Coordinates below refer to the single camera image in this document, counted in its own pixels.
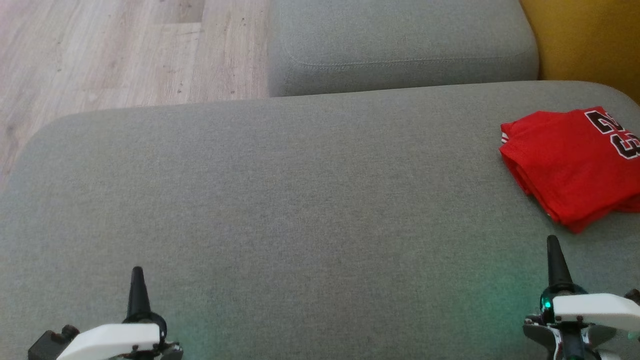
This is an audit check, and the yellow sofa backrest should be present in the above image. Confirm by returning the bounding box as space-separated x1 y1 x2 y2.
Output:
519 0 640 105

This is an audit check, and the large grey sofa seat cushion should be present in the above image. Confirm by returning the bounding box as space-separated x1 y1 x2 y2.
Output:
0 81 640 360

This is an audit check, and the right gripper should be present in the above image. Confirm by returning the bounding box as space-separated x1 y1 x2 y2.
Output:
522 235 640 360

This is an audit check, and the red and white jersey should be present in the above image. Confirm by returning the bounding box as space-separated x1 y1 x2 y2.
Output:
499 106 640 221

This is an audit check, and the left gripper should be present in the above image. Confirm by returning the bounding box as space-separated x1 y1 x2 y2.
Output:
57 266 183 360

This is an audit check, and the medium grey sofa seat cushion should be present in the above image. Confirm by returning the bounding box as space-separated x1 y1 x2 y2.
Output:
267 0 540 97

